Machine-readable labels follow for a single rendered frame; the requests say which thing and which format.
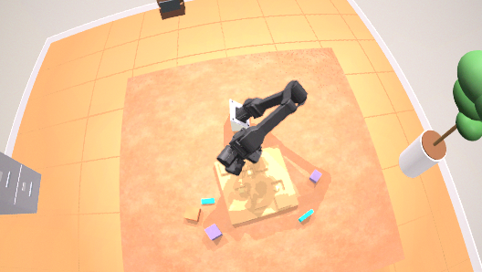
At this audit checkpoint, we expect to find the orange block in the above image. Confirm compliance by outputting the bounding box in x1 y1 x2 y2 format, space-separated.
184 206 201 222

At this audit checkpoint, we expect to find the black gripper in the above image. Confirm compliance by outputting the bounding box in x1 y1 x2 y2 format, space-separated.
225 155 246 176

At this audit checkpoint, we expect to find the teal block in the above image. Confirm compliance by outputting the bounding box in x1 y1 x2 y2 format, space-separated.
299 209 314 222

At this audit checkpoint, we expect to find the cyan rectangular block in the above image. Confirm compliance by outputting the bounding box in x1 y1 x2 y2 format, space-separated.
201 198 215 204

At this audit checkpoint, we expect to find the light purple cube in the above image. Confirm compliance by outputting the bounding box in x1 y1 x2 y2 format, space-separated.
205 224 223 241

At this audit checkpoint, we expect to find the purple block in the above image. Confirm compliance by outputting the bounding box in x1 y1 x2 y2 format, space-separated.
309 170 322 183

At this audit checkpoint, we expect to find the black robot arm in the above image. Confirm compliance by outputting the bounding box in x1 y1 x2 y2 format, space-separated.
216 79 308 168

